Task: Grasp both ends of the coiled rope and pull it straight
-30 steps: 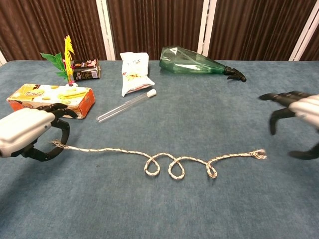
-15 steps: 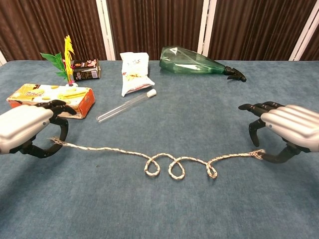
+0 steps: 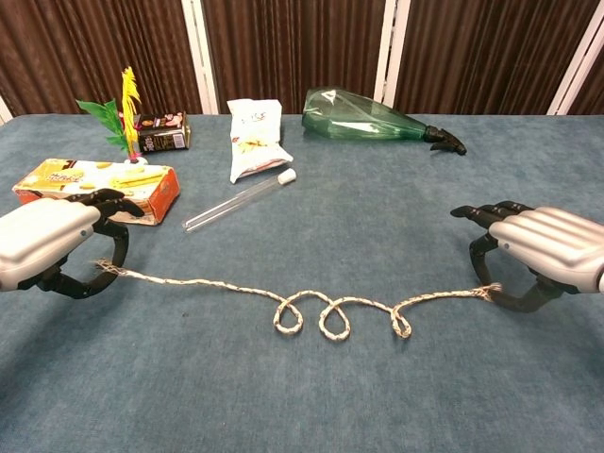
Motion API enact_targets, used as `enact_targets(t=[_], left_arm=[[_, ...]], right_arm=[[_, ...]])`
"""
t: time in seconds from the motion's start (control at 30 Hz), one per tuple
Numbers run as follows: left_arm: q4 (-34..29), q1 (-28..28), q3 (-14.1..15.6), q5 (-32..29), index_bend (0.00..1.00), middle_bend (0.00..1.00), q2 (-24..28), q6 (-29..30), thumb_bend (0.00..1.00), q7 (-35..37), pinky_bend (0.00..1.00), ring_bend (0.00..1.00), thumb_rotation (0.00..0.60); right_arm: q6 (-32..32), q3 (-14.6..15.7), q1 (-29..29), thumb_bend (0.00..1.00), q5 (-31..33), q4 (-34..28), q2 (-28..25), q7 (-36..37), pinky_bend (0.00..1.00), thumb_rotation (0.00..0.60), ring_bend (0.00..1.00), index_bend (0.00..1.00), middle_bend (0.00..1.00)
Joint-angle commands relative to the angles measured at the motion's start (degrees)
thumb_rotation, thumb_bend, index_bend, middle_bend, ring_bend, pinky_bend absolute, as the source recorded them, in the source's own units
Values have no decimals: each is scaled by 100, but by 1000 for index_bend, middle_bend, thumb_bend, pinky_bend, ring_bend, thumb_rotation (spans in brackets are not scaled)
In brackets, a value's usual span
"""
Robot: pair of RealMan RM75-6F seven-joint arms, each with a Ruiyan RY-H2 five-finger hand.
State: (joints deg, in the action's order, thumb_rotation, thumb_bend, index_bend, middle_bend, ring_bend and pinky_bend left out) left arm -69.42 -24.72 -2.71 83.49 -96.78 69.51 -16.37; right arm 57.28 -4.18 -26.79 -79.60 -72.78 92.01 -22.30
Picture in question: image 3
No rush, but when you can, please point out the white speckled braided rope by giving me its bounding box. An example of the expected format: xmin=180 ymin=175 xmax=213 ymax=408
xmin=89 ymin=258 xmax=504 ymax=342

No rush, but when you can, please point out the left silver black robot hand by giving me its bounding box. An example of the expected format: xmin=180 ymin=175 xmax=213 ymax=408
xmin=0 ymin=188 xmax=146 ymax=301

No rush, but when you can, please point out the white snack bag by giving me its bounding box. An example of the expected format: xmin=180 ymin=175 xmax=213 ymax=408
xmin=226 ymin=97 xmax=294 ymax=185

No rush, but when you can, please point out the small black snack box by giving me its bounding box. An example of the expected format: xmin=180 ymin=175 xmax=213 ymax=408
xmin=134 ymin=111 xmax=192 ymax=155

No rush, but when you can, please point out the clear test tube white cap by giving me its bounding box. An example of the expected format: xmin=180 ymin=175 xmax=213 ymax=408
xmin=182 ymin=168 xmax=298 ymax=235

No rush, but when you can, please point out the green spray bottle black nozzle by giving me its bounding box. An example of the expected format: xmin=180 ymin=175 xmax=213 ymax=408
xmin=300 ymin=86 xmax=469 ymax=157

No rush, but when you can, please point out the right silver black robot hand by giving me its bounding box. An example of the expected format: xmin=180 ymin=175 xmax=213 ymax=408
xmin=450 ymin=200 xmax=604 ymax=313

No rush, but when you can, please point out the yellow green feather shuttlecock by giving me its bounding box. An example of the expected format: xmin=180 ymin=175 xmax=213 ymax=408
xmin=75 ymin=66 xmax=148 ymax=166

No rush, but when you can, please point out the brown corrugated partition panel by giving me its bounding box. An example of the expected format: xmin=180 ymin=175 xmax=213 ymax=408
xmin=200 ymin=0 xmax=388 ymax=114
xmin=0 ymin=0 xmax=204 ymax=117
xmin=394 ymin=0 xmax=598 ymax=115
xmin=565 ymin=27 xmax=604 ymax=116

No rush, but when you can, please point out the orange yellow biscuit box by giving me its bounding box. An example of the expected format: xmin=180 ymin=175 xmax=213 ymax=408
xmin=11 ymin=158 xmax=182 ymax=227

